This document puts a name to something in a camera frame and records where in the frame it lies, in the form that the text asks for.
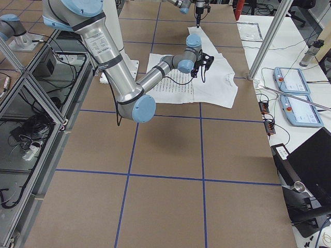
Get aluminium frame rack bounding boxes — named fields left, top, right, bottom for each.
left=1, top=28, right=93, bottom=247

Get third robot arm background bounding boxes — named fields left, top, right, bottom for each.
left=1, top=14, right=27, bottom=41

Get black laptop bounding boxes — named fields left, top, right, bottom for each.
left=271, top=127, right=330, bottom=200

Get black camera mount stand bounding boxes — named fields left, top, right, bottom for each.
left=282, top=181, right=330, bottom=238

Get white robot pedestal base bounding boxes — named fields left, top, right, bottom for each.
left=103, top=0, right=139, bottom=79

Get blue teach pendant far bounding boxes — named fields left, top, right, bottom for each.
left=274, top=67, right=311, bottom=95

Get clear plastic garment bag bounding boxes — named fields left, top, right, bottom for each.
left=237, top=22, right=263, bottom=42

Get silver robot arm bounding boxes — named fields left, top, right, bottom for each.
left=168, top=0, right=211, bottom=28
left=42, top=1, right=214, bottom=123

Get white power strip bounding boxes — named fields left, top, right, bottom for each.
left=22, top=142, right=41, bottom=161

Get aluminium frame post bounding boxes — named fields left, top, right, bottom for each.
left=248, top=0, right=293, bottom=81

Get orange black electronics board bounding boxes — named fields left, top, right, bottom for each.
left=258, top=101, right=270, bottom=114

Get blue teach pendant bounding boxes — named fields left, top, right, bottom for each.
left=280, top=95, right=324, bottom=128
left=274, top=67, right=311, bottom=95

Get red cylinder post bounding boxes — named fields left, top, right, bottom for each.
left=234, top=0, right=245, bottom=21

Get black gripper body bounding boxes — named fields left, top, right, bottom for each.
left=195, top=0, right=210, bottom=15
left=190, top=51, right=215, bottom=78

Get grey water bottle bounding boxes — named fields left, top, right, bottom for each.
left=299, top=39, right=324, bottom=67

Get blue teach pendant near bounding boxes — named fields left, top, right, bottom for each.
left=280, top=95, right=324, bottom=128

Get white printed t-shirt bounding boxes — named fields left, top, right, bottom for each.
left=147, top=27, right=238, bottom=109

